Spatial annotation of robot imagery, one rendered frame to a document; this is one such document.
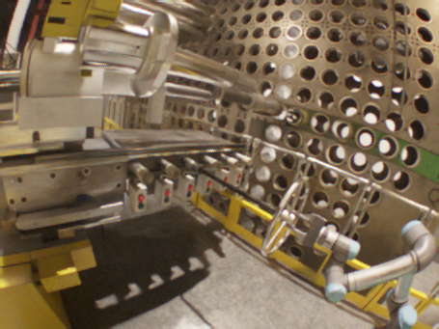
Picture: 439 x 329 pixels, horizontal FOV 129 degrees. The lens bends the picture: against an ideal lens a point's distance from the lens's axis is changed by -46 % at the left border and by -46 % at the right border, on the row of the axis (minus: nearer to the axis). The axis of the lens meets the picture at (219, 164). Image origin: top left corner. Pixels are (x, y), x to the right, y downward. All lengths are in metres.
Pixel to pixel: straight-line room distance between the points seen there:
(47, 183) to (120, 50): 0.69
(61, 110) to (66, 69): 0.20
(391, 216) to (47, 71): 2.96
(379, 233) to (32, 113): 2.95
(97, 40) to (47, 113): 0.37
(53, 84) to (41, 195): 0.52
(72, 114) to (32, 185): 0.40
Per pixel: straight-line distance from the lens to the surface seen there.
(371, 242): 2.57
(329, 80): 3.08
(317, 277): 1.89
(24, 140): 1.10
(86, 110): 0.93
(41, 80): 1.00
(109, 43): 0.76
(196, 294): 1.51
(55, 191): 1.08
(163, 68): 0.73
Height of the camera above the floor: 1.26
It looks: 18 degrees down
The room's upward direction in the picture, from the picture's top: 11 degrees clockwise
